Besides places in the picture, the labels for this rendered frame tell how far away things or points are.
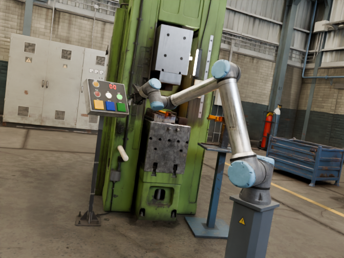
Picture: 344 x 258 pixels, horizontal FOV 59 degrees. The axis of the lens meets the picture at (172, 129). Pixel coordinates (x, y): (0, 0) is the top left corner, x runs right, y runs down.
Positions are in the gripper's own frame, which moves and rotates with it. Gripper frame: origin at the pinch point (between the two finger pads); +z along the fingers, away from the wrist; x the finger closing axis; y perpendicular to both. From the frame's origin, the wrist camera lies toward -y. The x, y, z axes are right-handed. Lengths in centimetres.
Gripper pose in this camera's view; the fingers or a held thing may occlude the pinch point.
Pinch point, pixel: (128, 101)
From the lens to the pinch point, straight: 244.3
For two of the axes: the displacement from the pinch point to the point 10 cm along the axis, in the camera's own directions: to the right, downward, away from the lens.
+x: 7.6, 0.5, 6.5
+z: -6.2, 3.4, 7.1
